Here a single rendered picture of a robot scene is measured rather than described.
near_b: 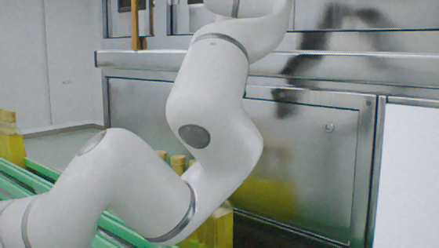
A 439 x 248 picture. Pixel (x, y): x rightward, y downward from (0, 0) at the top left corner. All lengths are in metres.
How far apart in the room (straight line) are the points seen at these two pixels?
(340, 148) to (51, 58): 6.48
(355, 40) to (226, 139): 0.42
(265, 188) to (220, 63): 0.50
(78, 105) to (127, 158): 6.91
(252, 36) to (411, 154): 0.36
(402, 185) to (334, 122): 0.17
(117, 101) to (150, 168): 0.93
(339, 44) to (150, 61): 0.55
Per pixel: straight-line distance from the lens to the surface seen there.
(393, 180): 0.77
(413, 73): 0.73
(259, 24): 0.55
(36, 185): 1.46
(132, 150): 0.42
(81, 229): 0.43
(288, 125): 0.85
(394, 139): 0.75
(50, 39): 7.06
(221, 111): 0.43
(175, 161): 0.89
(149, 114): 1.22
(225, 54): 0.48
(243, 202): 0.97
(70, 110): 7.26
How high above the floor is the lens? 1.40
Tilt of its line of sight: 11 degrees down
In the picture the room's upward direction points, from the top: straight up
